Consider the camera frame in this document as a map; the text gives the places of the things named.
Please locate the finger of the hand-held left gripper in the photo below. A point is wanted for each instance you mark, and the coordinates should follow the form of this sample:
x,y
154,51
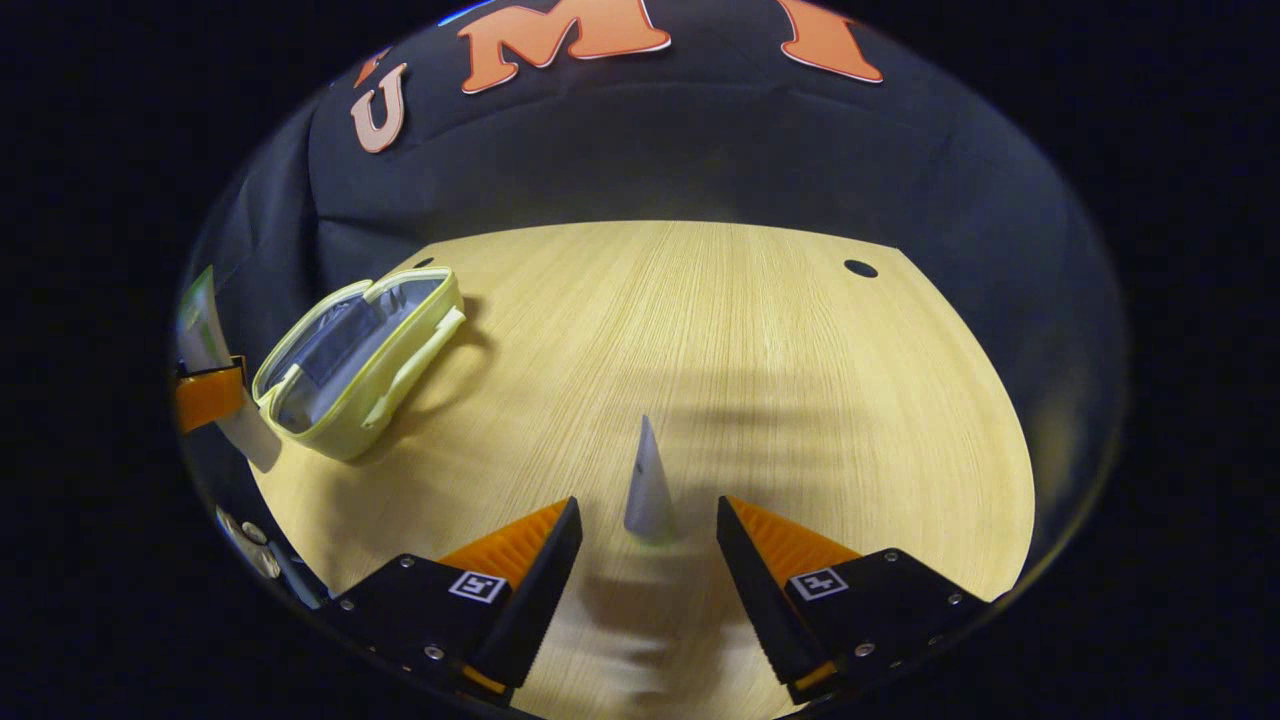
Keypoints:
x,y
210,398

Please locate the white tube green label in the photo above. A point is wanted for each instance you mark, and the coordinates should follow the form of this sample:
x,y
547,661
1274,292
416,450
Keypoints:
x,y
205,335

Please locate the pale yellow suitcase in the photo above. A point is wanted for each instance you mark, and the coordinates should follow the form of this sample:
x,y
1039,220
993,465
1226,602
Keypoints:
x,y
345,422

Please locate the green gradient tube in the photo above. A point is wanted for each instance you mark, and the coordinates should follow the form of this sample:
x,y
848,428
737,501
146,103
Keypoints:
x,y
648,490

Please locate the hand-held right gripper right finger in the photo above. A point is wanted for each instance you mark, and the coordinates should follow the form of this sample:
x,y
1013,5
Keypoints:
x,y
760,595

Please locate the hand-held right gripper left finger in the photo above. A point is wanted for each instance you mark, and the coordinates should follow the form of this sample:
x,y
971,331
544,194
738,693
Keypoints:
x,y
535,595

